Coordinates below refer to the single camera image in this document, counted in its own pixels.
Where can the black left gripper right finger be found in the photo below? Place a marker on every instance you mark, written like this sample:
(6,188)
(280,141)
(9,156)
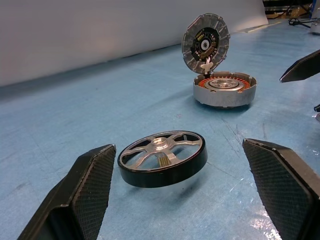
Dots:
(287,190)

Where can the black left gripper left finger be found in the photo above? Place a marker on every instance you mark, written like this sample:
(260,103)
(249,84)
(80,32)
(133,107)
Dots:
(82,195)

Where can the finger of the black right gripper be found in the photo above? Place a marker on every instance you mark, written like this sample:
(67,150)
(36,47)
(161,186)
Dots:
(305,68)
(317,108)

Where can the silver motor stator housing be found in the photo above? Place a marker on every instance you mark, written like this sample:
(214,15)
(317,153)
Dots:
(225,98)

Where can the white rounded background object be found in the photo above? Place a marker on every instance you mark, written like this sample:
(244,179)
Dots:
(315,28)

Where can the blue table cover sheet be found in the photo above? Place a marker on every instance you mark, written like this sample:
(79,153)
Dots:
(75,112)

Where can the round silver circuit board cover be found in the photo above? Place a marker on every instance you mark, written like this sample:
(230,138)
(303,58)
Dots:
(217,30)

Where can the white backdrop board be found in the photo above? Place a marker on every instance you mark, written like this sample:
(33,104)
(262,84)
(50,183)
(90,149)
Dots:
(100,25)

